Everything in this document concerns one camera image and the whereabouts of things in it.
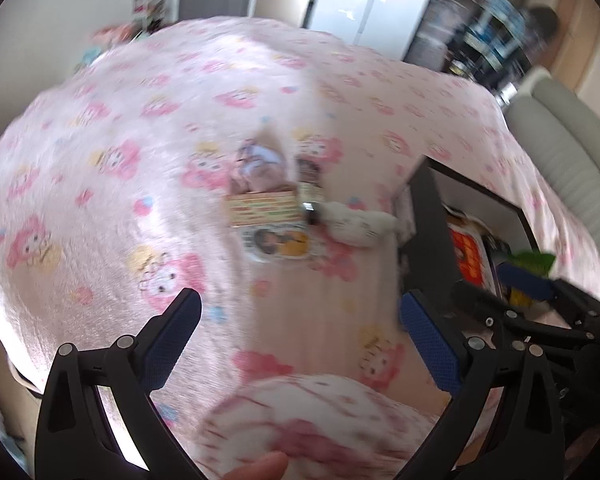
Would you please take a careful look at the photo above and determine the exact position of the person's bare leg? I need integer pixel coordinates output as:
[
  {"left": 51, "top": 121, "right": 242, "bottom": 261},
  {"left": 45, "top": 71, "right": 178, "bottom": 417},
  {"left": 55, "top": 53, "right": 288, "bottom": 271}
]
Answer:
[{"left": 219, "top": 451, "right": 290, "bottom": 480}]

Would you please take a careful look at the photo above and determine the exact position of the black storage box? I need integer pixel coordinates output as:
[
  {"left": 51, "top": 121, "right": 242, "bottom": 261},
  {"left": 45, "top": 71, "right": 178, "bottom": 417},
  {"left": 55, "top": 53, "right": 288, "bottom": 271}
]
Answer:
[{"left": 402, "top": 155, "right": 556, "bottom": 311}]

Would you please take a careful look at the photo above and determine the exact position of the red plush toy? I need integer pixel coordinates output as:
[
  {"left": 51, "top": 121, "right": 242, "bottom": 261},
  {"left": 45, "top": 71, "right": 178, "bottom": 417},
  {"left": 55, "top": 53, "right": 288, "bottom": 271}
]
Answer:
[{"left": 92, "top": 24, "right": 140, "bottom": 46}]

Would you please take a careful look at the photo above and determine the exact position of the small dark and pale packet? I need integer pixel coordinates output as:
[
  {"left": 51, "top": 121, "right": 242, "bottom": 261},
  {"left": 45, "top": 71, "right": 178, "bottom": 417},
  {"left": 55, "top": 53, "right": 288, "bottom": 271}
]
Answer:
[{"left": 296, "top": 156, "right": 325, "bottom": 206}]

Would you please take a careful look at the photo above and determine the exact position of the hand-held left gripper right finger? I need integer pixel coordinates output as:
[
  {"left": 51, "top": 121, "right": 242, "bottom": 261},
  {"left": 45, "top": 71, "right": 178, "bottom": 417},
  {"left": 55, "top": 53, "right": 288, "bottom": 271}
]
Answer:
[{"left": 399, "top": 289, "right": 566, "bottom": 480}]

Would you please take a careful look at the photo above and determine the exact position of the dark bookshelf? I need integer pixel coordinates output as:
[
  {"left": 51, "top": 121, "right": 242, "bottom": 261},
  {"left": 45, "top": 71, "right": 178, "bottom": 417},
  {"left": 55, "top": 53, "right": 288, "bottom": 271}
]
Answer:
[{"left": 402, "top": 0, "right": 561, "bottom": 106}]

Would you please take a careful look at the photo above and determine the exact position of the pink patterned cloth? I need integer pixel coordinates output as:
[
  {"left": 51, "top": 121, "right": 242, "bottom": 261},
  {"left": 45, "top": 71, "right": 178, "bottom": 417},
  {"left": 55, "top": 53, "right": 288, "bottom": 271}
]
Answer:
[{"left": 197, "top": 374, "right": 486, "bottom": 480}]

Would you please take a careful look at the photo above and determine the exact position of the white fluffy keychain toy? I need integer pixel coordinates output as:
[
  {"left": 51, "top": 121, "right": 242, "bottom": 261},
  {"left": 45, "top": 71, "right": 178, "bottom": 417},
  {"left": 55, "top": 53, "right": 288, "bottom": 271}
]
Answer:
[{"left": 304, "top": 201, "right": 398, "bottom": 248}]

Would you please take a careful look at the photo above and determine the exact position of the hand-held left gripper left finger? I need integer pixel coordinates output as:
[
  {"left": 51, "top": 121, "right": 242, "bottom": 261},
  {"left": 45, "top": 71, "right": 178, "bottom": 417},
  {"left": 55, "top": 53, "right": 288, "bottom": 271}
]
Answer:
[{"left": 34, "top": 287, "right": 203, "bottom": 480}]

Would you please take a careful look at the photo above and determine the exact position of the pink printed blanket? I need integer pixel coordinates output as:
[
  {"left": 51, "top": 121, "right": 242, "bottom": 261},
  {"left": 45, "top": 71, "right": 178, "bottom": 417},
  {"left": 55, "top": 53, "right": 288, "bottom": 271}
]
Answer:
[{"left": 0, "top": 16, "right": 600, "bottom": 461}]

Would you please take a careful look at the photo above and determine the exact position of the snack packet with purple top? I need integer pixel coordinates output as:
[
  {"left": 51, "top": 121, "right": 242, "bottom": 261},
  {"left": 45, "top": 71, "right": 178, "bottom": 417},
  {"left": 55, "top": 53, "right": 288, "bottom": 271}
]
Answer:
[{"left": 225, "top": 187, "right": 303, "bottom": 228}]

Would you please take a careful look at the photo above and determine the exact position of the white packet with yellow picture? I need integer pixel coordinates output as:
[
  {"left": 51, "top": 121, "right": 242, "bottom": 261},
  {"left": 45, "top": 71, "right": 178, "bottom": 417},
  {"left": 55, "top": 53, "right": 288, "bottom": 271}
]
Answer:
[{"left": 242, "top": 225, "right": 312, "bottom": 263}]

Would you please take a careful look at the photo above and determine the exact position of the white cabinet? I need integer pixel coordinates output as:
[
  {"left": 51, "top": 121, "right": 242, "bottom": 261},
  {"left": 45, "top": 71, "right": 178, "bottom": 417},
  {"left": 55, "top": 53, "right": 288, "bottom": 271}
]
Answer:
[{"left": 247, "top": 0, "right": 446, "bottom": 48}]

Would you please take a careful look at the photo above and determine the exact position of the pale printed pouch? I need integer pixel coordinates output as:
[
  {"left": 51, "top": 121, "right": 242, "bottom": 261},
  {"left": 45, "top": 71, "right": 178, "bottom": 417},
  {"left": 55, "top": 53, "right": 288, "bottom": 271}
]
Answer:
[{"left": 231, "top": 130, "right": 287, "bottom": 196}]

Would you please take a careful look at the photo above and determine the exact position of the green and yellow snack packet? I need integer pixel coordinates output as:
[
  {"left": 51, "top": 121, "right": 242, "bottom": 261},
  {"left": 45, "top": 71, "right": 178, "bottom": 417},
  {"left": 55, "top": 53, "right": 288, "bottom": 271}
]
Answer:
[{"left": 507, "top": 251, "right": 557, "bottom": 311}]

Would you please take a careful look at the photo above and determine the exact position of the grey padded chair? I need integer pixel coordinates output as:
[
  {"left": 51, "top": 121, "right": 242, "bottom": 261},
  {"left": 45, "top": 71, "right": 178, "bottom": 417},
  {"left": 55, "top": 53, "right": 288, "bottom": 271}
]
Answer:
[{"left": 505, "top": 67, "right": 600, "bottom": 241}]

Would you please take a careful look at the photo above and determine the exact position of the red snack packet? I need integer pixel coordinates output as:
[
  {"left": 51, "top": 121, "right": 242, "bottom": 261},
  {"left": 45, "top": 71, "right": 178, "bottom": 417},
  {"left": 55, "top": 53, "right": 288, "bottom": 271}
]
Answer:
[{"left": 447, "top": 217, "right": 498, "bottom": 293}]

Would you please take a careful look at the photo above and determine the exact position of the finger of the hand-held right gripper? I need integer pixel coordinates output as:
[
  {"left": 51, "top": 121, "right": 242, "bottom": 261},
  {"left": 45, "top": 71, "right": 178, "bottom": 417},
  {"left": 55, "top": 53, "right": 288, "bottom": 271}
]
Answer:
[
  {"left": 497, "top": 263, "right": 600, "bottom": 328},
  {"left": 451, "top": 281, "right": 588, "bottom": 348}
]

